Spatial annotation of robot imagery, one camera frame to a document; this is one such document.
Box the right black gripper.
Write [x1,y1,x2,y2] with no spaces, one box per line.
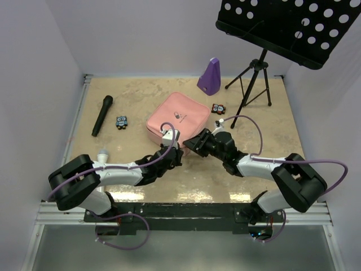
[183,128,226,161]

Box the pink medicine kit case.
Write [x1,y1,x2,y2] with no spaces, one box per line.
[146,92,210,155]

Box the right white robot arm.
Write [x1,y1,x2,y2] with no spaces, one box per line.
[183,129,327,222]

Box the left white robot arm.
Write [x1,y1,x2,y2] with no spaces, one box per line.
[48,145,183,221]

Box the owl pattern block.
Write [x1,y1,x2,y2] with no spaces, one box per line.
[211,103,226,115]

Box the purple metronome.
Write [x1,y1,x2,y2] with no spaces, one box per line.
[197,58,221,96]

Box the blue owl block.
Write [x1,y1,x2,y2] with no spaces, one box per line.
[116,116,127,130]

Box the white tube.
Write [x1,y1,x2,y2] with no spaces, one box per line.
[97,148,109,164]

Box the black microphone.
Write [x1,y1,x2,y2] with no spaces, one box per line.
[91,95,113,137]

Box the black music stand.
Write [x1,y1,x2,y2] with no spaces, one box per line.
[215,0,361,129]

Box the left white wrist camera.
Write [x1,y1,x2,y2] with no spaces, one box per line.
[161,129,180,149]

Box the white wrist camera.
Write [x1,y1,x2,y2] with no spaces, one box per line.
[161,129,180,149]
[212,119,225,136]

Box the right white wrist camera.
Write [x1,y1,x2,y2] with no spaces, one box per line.
[212,119,225,136]

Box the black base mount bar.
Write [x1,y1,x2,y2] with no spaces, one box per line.
[84,202,284,237]

